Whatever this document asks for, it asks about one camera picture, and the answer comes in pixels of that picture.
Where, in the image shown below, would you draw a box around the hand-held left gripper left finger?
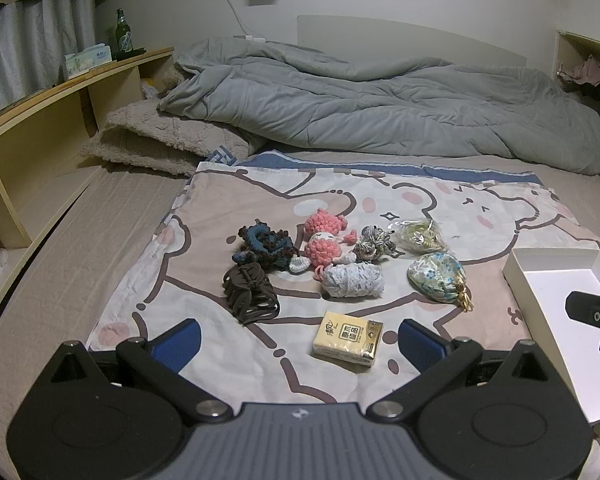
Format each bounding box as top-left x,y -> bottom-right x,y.
47,318 -> 235,422

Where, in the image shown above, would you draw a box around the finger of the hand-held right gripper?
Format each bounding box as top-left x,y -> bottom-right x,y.
565,290 -> 600,323

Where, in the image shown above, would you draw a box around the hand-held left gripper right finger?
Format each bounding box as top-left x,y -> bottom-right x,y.
366,318 -> 553,419

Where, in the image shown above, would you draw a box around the white cardboard box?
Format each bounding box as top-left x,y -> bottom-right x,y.
502,246 -> 600,423

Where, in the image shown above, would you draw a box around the white yarn ball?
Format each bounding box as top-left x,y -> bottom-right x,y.
322,262 -> 385,300

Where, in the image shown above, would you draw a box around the bag of green bead cords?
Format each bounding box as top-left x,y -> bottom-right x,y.
392,217 -> 451,256

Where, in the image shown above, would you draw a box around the blue brown crochet scrunchie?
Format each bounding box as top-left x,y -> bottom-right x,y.
231,224 -> 297,271

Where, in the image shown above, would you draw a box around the yellow tissue pack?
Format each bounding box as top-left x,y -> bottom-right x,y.
311,311 -> 385,372

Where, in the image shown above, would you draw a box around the brown hair claw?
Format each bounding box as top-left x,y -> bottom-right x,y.
223,262 -> 281,325

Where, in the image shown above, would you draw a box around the grey patterned scrunchie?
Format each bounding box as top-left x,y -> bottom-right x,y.
352,226 -> 396,262

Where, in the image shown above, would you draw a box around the pink crochet doll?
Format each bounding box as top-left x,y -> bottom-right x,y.
289,208 -> 359,275

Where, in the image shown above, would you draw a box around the cartoon printed blanket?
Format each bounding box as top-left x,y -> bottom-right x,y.
87,147 -> 600,480

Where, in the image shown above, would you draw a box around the beige fleece blanket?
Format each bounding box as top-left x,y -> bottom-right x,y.
80,67 -> 253,177

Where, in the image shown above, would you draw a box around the pink clothes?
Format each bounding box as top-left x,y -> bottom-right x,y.
557,55 -> 600,87

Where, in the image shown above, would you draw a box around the wooden bedside shelf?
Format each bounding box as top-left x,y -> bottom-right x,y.
0,47 -> 176,321

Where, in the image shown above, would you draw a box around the grey quilt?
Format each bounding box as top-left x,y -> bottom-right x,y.
157,37 -> 600,177

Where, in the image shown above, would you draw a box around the tissue box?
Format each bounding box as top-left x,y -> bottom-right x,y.
62,45 -> 113,80

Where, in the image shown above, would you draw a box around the green glass bottle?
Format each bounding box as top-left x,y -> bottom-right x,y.
112,8 -> 133,61

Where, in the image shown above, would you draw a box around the grey curtain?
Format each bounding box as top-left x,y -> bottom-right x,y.
0,0 -> 113,123

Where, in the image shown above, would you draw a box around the floral drawstring pouch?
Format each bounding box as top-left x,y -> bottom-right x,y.
406,252 -> 476,311

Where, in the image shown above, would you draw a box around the wooden wall shelf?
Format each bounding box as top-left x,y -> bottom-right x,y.
555,30 -> 600,106

